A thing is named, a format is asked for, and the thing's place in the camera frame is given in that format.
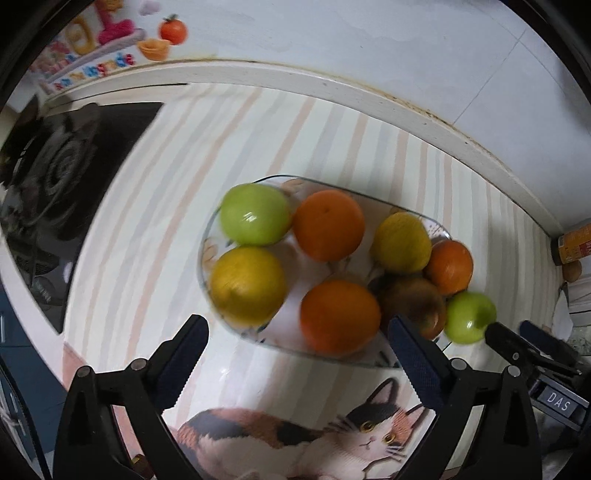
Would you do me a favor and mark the green apple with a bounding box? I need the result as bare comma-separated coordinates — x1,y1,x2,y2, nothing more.
219,183,293,246
444,291,498,344

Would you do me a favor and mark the dark red apple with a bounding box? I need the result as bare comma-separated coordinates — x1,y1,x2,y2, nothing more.
379,276,448,341

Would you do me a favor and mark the black gas stove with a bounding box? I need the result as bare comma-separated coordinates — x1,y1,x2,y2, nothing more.
0,95,165,335

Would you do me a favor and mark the blue kitchen cabinet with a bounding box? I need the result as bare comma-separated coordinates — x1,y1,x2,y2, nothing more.
0,281,70,480

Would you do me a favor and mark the soy sauce bottle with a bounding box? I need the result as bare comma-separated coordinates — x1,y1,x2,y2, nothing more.
550,222,591,267

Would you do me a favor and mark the oval floral ceramic plate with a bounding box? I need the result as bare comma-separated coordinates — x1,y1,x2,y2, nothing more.
196,174,455,370

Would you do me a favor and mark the colourful wall sticker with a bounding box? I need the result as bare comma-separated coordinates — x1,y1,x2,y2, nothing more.
25,0,189,93

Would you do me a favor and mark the yellow citrus fruit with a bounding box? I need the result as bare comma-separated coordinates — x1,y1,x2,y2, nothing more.
210,246,288,325
372,211,433,274

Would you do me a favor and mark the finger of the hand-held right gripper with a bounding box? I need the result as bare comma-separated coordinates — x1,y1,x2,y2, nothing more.
484,322,583,377
518,320,580,365

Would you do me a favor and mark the striped cat print tablecloth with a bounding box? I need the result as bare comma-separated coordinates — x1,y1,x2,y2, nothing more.
44,80,571,480

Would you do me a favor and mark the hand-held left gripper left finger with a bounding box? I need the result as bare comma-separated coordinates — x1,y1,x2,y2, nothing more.
54,314,209,480

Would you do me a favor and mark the black cable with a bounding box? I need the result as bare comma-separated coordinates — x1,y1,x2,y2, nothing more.
0,357,52,480

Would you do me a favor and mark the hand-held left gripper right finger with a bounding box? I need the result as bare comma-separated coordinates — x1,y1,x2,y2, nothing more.
388,315,542,480

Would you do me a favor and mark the reddish orange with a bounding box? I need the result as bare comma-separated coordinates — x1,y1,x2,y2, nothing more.
425,240,474,296

